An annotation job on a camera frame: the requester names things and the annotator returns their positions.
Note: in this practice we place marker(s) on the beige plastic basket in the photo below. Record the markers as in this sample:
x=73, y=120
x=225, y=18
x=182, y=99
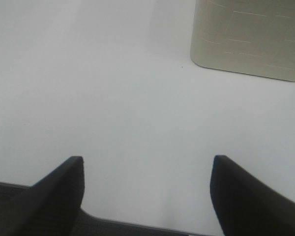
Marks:
x=255, y=37

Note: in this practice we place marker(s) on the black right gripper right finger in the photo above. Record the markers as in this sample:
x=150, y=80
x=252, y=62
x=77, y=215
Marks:
x=246, y=206

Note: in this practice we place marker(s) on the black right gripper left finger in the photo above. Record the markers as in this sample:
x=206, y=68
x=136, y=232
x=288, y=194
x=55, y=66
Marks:
x=48, y=208

